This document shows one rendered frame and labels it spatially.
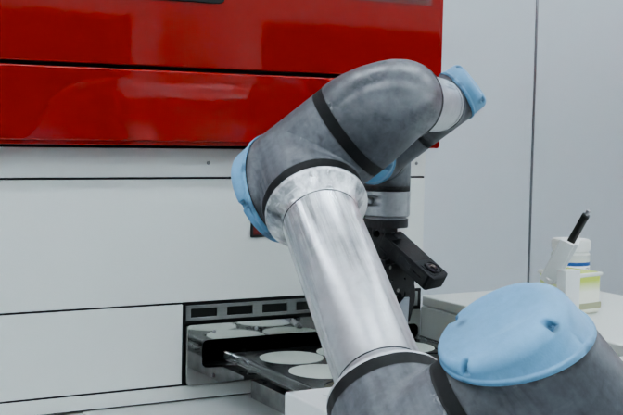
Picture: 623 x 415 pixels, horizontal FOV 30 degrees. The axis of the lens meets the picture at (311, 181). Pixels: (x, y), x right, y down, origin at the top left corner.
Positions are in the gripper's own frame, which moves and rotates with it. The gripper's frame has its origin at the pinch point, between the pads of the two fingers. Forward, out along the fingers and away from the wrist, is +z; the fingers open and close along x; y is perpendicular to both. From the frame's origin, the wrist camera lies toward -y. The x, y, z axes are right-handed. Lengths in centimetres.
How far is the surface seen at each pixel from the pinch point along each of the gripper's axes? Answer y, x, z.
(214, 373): 22.0, 17.4, 5.4
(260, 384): 16.1, 13.0, 6.8
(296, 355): 10.8, 10.4, 1.6
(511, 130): 116, -196, -33
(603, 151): 104, -237, -26
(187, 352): 23.4, 21.7, 1.7
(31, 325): 31, 45, -4
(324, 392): -27, 43, -4
